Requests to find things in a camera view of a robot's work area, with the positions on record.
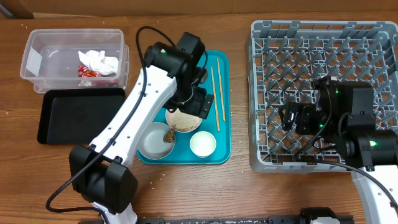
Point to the black waste tray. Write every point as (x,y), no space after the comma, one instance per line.
(76,116)

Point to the wooden chopstick left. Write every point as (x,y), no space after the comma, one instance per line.
(215,100)

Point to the brown food scrap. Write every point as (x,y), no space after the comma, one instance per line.
(169,136)

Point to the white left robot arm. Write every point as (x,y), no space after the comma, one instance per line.
(169,78)

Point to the wooden chopstick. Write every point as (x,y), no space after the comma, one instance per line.
(221,88)
(215,100)

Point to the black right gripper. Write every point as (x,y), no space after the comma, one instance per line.
(303,111)

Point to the red snack wrapper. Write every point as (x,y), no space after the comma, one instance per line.
(85,72)

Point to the white tissue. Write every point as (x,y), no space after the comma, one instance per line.
(98,62)

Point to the wooden chopstick right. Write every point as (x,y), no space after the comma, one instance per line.
(221,88)

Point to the black rail at table edge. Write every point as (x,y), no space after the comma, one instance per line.
(312,215)

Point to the grey bowl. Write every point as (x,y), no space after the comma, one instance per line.
(151,144)

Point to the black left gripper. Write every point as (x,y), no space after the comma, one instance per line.
(199,104)

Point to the white cup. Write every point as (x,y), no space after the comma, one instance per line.
(203,144)

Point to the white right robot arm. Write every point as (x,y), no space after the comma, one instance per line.
(343,116)

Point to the grey dishwasher rack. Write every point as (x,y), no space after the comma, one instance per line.
(284,57)

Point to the clear plastic bin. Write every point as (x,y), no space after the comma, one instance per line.
(50,60)

